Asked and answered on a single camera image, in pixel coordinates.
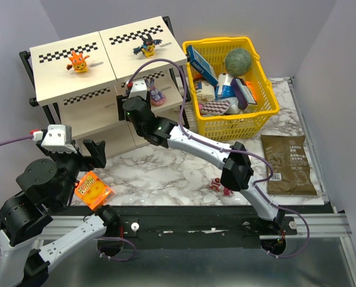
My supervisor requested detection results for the purple bunny donut toy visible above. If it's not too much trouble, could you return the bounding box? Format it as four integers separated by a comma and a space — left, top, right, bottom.
145, 79, 166, 106

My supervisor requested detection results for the orange dragon toy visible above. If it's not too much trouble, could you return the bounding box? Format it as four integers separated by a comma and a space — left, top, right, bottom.
66, 51, 90, 74

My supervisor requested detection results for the black yellow bat toy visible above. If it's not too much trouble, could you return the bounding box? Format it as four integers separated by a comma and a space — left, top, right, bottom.
133, 34, 162, 58

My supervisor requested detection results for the red pink bear toy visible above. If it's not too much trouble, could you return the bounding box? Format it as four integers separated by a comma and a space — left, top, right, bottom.
209, 178, 223, 192

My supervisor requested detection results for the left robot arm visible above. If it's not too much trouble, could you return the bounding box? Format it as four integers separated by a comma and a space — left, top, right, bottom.
0, 139, 120, 286

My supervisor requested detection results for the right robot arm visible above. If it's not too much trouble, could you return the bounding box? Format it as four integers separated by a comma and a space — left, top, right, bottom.
117, 96, 285, 234

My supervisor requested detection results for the beige three-tier shelf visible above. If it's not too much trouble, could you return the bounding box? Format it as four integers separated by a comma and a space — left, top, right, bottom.
19, 16, 187, 157

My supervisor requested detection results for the orange Scrub Daddy box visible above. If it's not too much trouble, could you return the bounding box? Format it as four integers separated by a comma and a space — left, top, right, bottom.
74, 171, 114, 211

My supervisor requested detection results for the cream paper roll pack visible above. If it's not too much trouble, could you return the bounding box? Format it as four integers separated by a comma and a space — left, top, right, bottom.
194, 80, 215, 104

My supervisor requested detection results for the blue Harry's box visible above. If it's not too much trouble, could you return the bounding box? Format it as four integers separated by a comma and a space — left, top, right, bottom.
187, 45, 218, 86

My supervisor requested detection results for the striped pink grey sponge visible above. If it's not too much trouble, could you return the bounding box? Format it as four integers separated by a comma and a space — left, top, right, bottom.
200, 100, 230, 115

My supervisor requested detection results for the blue white pouch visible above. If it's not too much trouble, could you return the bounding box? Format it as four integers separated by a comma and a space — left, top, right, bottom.
215, 73, 235, 100

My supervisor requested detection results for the yellow plastic basket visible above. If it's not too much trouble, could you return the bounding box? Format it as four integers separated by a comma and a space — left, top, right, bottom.
182, 36, 279, 141

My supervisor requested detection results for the dark purple box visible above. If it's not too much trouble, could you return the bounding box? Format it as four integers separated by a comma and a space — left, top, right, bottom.
231, 78, 257, 112

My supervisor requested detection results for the green textured ball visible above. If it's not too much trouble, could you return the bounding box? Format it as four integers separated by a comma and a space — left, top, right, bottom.
224, 48, 252, 77

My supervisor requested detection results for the small red pink toy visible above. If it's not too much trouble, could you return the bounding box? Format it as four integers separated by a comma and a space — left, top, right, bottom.
223, 187, 233, 196

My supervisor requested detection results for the brown coffee bag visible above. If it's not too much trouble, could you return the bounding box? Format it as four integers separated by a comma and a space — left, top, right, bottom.
261, 135, 317, 196

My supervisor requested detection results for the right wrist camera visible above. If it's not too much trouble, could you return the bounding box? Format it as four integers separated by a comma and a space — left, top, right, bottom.
126, 78, 148, 99

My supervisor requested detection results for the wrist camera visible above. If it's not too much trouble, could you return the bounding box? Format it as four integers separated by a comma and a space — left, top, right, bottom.
41, 124, 77, 154
126, 78, 148, 99

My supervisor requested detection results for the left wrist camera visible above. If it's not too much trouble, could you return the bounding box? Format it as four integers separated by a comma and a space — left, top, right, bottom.
41, 124, 77, 154

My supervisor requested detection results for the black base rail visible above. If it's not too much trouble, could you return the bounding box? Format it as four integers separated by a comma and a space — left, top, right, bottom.
54, 204, 298, 251

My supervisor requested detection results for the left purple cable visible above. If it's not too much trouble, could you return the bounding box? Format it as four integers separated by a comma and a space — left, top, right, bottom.
0, 130, 136, 283

